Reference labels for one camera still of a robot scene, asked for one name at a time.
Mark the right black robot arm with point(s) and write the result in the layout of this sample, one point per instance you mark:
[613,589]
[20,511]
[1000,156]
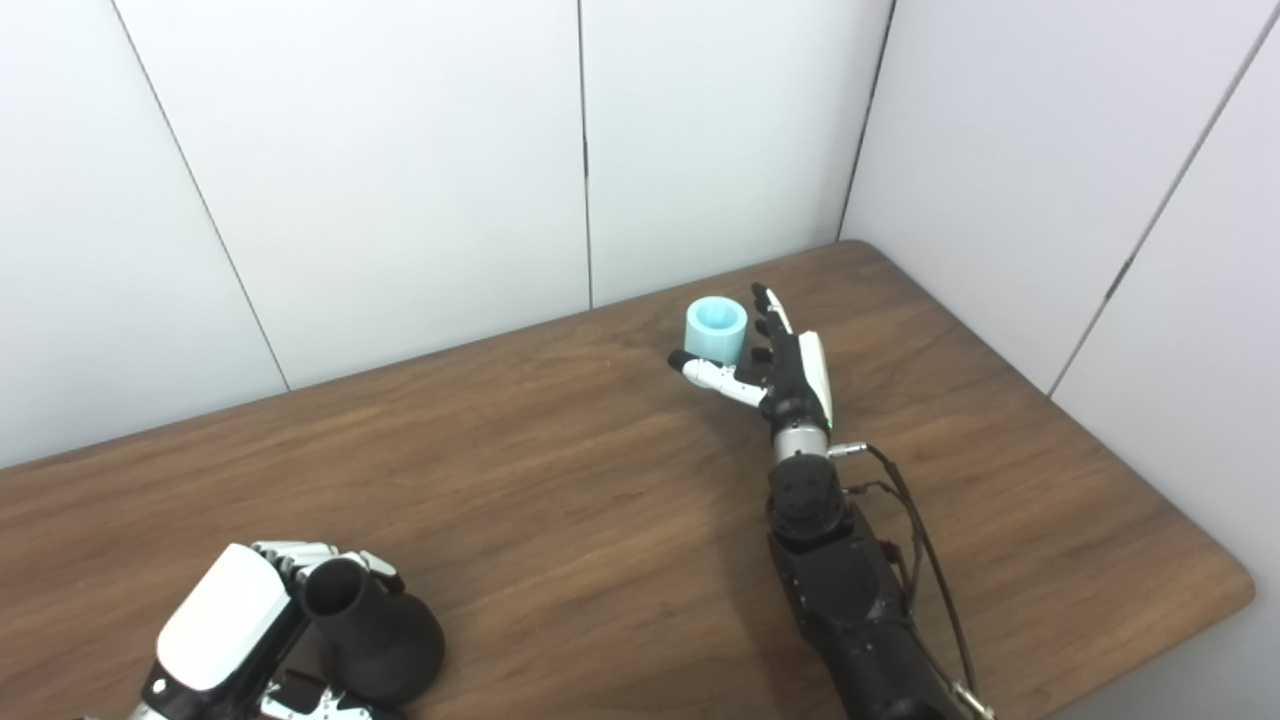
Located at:
[840,600]

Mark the black flared nozzle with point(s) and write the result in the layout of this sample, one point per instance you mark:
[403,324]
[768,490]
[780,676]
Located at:
[385,640]

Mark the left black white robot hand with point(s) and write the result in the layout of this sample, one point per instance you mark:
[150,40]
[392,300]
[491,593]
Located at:
[220,620]

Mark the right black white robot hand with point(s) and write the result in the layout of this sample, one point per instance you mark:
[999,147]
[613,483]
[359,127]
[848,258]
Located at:
[795,385]

